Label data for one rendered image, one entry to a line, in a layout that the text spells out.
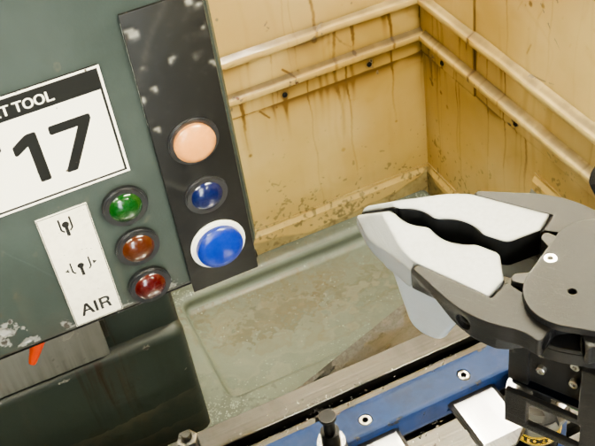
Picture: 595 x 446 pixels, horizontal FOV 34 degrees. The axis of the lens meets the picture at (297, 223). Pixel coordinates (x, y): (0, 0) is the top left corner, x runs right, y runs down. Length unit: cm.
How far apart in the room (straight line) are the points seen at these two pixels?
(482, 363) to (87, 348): 71
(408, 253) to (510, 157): 135
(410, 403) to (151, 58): 55
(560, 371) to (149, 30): 27
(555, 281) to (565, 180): 123
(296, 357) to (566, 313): 149
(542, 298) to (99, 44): 25
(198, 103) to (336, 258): 154
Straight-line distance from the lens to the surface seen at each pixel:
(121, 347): 159
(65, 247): 58
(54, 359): 153
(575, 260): 45
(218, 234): 60
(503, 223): 48
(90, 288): 60
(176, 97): 54
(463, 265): 45
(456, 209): 48
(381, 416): 98
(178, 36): 53
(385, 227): 48
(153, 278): 61
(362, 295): 199
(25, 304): 60
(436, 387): 100
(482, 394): 101
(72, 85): 52
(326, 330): 194
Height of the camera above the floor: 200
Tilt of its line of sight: 41 degrees down
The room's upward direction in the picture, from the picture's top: 9 degrees counter-clockwise
